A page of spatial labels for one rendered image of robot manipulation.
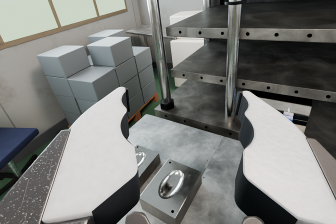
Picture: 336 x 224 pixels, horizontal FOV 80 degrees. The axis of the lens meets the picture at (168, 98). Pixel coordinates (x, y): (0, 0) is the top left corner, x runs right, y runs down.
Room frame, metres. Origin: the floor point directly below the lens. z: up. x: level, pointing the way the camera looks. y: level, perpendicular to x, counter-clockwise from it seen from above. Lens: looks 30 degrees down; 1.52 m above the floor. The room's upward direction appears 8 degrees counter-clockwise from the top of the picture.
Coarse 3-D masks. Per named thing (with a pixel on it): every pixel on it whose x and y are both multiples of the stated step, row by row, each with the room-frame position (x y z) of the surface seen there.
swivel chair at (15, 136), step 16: (0, 128) 1.59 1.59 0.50; (16, 128) 1.55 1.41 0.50; (32, 128) 1.52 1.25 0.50; (0, 144) 1.34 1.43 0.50; (16, 144) 1.32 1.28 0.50; (0, 160) 1.16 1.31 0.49; (32, 160) 1.57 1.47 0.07; (0, 176) 1.41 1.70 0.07; (16, 176) 1.34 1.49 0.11; (0, 192) 1.21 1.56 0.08
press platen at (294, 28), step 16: (320, 0) 1.31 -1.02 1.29; (192, 16) 1.36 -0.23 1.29; (208, 16) 1.29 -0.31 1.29; (224, 16) 1.22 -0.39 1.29; (256, 16) 1.10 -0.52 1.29; (272, 16) 1.05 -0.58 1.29; (288, 16) 1.00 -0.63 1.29; (304, 16) 0.96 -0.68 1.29; (320, 16) 0.92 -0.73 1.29; (176, 32) 1.11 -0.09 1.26; (192, 32) 1.05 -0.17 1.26; (208, 32) 1.00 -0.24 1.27; (224, 32) 0.95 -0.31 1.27; (240, 32) 0.91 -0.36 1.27; (256, 32) 0.87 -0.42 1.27; (272, 32) 0.83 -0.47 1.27; (288, 32) 0.80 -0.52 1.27; (304, 32) 0.77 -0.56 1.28; (320, 32) 0.74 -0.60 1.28
